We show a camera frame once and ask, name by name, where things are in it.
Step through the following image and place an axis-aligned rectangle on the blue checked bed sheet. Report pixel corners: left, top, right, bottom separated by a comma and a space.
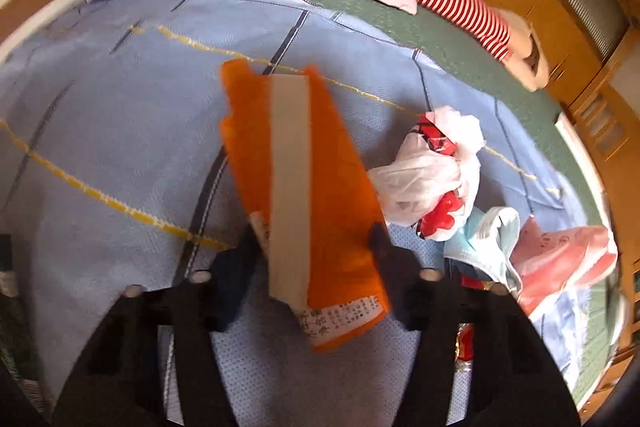
0, 0, 601, 427

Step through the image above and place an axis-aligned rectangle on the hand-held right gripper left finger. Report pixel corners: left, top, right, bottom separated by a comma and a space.
50, 227, 266, 427

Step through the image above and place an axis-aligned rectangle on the crumpled white red plastic bag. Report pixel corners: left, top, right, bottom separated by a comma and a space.
369, 105, 487, 240

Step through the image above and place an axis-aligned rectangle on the red snack wrapper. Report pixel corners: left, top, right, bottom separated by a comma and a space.
454, 322, 477, 374

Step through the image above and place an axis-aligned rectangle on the green bed mat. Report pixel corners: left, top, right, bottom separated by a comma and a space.
145, 0, 631, 408

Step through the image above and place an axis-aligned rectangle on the orange and white long box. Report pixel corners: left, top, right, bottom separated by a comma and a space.
217, 59, 391, 353

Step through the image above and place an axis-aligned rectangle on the blue face mask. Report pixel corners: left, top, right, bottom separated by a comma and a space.
442, 206, 523, 295

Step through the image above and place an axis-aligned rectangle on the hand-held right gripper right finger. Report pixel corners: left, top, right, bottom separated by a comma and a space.
367, 224, 581, 427

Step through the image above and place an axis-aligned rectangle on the striped plush doll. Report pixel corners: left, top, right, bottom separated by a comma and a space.
412, 0, 551, 92

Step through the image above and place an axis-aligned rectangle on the large white red-print plastic bag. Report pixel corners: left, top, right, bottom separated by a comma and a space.
507, 217, 618, 318

